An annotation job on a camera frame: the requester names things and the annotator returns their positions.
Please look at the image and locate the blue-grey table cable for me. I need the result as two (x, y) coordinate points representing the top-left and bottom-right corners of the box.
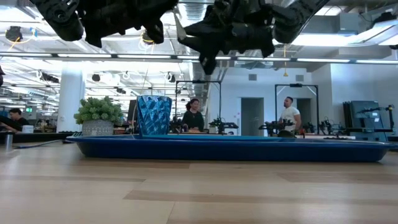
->
(14, 139), (67, 150)

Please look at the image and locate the long ceiling light strip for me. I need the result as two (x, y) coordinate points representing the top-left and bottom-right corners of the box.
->
(0, 52), (398, 64)

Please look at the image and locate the white round column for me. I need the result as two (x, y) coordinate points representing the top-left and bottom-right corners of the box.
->
(56, 67), (86, 133)

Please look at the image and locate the black gantry frame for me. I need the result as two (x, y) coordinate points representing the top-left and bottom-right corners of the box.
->
(274, 83), (320, 135)
(174, 80), (223, 135)

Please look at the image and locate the black ceiling device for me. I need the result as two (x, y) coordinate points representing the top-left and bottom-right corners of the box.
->
(5, 26), (23, 43)

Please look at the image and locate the person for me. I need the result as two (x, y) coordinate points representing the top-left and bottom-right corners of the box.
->
(277, 96), (302, 135)
(0, 108), (30, 134)
(182, 98), (205, 133)

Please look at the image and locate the blue plastic tray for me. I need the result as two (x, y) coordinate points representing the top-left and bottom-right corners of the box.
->
(65, 133), (398, 163)

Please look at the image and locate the black aluminium table frame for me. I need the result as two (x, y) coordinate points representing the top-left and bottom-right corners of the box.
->
(0, 131), (75, 144)

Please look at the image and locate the grey metal post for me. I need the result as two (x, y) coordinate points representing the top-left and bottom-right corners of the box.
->
(4, 131), (14, 152)

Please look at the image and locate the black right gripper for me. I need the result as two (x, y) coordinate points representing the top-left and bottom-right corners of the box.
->
(178, 0), (280, 76)

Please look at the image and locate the blue faceted plastic cup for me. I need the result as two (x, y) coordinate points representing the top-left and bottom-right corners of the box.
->
(136, 95), (173, 138)

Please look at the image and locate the grey equipment cart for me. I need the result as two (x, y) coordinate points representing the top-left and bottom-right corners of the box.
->
(342, 100), (396, 142)

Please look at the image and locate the potted green succulent plant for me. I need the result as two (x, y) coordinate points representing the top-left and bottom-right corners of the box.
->
(73, 96), (124, 137)

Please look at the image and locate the blue round plate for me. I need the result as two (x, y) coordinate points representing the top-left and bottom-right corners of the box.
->
(141, 134), (283, 142)

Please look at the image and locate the grey door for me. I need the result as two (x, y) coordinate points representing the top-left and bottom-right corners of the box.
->
(241, 97), (264, 137)

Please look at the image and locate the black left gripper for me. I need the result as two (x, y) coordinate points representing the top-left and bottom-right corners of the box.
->
(83, 0), (180, 49)

